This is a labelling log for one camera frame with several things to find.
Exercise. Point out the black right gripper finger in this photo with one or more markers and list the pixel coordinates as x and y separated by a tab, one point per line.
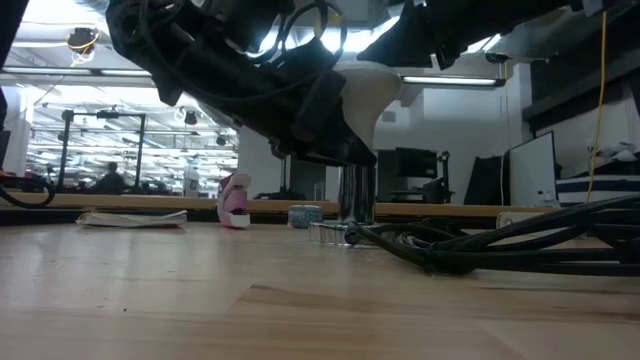
400	40

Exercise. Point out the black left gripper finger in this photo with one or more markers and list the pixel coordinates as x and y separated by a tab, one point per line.
330	147

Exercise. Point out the white reflector lightbulb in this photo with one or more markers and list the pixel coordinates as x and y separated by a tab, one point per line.
370	90

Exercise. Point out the pink stapler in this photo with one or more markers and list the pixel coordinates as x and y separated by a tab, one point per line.
232	200

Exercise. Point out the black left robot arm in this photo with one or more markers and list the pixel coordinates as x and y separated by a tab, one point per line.
200	60

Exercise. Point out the ceiling light strip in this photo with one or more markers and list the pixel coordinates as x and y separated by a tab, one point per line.
450	80

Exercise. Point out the small blue patterned bowl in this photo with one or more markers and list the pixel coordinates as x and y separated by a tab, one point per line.
305	216

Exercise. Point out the black monitor equipment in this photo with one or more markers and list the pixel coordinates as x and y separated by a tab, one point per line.
415	162

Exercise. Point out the brown wooden desk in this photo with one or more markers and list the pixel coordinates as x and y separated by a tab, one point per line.
150	201

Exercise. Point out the dark leaning panel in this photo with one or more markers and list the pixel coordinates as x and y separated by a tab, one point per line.
482	180

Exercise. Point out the white board panel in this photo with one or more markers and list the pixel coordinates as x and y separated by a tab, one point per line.
532	170

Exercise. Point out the grey metal hinge piece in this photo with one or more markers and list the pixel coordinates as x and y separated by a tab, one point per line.
520	218

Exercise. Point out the dark white striped box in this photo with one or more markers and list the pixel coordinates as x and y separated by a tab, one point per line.
600	190

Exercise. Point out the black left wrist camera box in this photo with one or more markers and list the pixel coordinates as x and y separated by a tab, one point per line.
320	105

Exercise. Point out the black background rig frame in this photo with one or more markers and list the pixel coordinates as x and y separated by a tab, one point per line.
64	150

